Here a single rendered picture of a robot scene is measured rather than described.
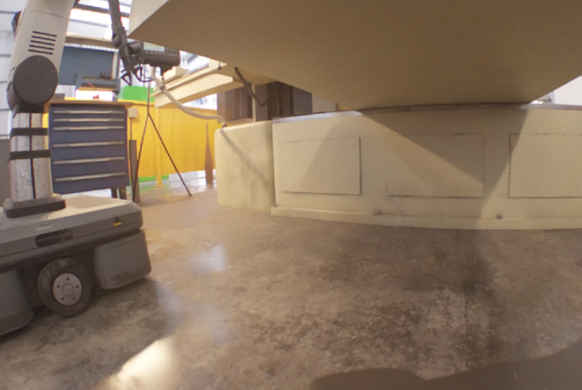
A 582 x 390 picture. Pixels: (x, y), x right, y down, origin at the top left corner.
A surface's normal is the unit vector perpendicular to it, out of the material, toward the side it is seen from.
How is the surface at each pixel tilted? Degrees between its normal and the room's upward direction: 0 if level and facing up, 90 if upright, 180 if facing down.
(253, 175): 90
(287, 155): 90
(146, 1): 90
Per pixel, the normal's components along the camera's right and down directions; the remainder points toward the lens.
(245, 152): -0.53, 0.08
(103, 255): 0.55, 0.04
